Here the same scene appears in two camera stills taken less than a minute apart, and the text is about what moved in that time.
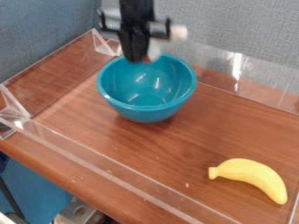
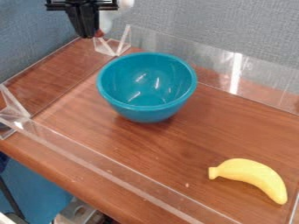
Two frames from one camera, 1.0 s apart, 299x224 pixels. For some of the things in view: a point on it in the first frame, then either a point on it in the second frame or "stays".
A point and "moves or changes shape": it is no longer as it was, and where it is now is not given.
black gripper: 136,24 -> 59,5
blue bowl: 147,92 stays
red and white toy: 158,45 moves or changes shape
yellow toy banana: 253,171 stays
